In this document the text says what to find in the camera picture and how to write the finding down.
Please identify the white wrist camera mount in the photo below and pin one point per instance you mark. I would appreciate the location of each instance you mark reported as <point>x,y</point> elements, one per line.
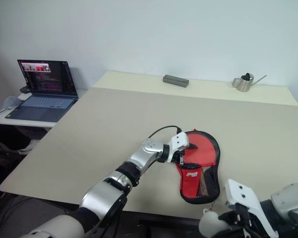
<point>178,141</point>
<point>241,196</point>

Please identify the red black mesh paddle case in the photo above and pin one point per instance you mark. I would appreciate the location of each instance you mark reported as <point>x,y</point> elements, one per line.
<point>188,183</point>

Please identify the steel watering can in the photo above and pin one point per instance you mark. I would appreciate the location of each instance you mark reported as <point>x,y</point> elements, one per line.
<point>244,85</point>

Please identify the grey rectangular block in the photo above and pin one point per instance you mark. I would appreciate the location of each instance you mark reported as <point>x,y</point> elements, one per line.
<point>175,80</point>

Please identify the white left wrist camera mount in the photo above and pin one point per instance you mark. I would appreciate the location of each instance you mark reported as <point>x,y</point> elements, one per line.
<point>178,141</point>

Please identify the small white adapter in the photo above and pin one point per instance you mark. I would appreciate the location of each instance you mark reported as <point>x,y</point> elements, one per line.
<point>23,96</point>

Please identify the white sneaker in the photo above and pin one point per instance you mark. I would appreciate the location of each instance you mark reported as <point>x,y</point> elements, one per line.
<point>29,147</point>

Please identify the dark blue open laptop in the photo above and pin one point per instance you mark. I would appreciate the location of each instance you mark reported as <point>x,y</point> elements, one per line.
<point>42,109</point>

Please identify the small dark device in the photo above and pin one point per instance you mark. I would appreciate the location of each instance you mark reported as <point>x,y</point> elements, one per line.
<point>26,89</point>

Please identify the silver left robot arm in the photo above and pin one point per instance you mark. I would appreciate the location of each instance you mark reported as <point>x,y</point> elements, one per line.
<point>149,153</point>

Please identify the crumpled grey white cloth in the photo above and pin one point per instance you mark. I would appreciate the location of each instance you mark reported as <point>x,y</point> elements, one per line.
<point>11,102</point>

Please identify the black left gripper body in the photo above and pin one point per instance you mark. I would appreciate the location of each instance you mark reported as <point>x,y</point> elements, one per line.
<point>180,156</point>

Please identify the white side table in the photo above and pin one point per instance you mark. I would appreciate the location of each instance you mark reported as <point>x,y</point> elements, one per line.
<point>15,123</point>

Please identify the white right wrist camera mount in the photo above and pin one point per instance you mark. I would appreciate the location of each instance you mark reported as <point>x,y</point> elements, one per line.
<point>241,196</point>

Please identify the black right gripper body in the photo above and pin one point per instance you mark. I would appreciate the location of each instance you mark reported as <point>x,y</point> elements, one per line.
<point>234,217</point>

